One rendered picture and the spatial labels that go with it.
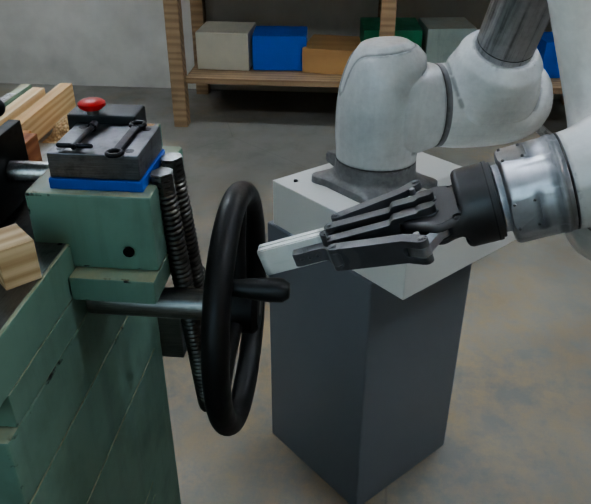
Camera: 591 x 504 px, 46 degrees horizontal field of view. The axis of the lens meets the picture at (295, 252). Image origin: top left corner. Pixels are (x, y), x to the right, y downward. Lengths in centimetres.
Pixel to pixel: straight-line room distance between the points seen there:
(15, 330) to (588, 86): 64
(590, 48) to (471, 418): 122
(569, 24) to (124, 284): 55
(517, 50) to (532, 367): 108
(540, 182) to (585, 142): 5
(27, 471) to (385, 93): 82
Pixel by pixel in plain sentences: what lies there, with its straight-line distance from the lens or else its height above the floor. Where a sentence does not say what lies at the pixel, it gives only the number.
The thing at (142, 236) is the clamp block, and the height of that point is 91.
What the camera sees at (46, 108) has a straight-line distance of 109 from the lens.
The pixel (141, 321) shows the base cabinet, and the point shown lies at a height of 67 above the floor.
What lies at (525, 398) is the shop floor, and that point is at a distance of 197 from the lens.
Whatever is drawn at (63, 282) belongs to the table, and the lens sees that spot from 77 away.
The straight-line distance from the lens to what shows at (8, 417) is 71.
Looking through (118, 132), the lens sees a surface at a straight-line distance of 78.
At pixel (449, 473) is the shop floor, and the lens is 173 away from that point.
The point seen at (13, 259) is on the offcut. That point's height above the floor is 93.
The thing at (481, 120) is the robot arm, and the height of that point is 84.
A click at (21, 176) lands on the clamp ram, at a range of 83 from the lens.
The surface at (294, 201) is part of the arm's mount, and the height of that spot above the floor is 68.
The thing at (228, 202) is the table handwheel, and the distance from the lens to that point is 71.
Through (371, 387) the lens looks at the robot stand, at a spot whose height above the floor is 35.
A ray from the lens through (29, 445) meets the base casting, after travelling 74.
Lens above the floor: 127
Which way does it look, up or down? 31 degrees down
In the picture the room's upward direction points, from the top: straight up
